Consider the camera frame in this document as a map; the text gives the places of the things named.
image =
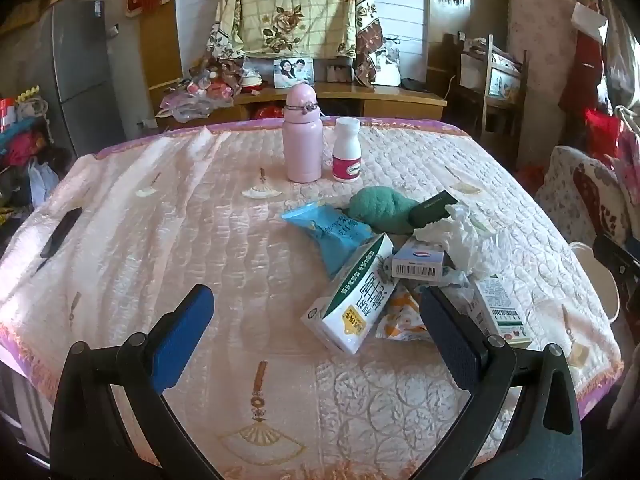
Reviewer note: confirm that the floral yellow blanket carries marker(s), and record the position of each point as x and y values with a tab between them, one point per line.
322	29

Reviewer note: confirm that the pink thermos bottle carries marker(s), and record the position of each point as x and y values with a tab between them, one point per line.
302	135

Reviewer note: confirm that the red bag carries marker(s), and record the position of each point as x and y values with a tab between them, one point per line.
602	134

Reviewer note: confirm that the dark green sachet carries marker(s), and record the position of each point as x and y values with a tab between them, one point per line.
432	210

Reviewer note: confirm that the white tissue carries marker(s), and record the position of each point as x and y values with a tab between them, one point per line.
473	248

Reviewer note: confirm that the white pill bottle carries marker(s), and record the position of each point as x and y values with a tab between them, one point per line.
346	156

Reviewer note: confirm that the wooden tv cabinet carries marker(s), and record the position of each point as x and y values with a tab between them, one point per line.
335	100

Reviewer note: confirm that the watermelon frost medicine box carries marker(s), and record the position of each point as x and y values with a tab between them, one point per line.
494	313

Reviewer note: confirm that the blue white medicine box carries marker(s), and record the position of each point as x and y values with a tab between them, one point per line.
419	261

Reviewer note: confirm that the wooden chair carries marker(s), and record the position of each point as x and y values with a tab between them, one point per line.
490	91

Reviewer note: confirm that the white green milk carton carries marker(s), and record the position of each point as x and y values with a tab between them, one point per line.
349	308

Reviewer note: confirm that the grey refrigerator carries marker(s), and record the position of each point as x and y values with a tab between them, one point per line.
65	55

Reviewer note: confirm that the orange white snack wrapper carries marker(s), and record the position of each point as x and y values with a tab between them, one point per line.
401	320

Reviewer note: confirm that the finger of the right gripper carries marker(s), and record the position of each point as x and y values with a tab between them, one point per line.
622	260

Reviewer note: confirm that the clothes pile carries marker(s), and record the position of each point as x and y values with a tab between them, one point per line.
32	164

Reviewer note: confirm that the blue snack bag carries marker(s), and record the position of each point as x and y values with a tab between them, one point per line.
338	236

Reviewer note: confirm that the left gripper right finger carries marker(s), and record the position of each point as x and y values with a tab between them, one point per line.
543	439

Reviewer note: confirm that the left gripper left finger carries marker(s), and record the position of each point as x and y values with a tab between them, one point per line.
89	439

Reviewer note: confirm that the white trash bucket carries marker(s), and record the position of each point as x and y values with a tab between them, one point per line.
600	278

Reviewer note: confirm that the framed couple photo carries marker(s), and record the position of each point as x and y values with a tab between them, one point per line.
287	72

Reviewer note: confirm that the green fuzzy cloth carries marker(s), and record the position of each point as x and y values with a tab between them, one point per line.
383	209

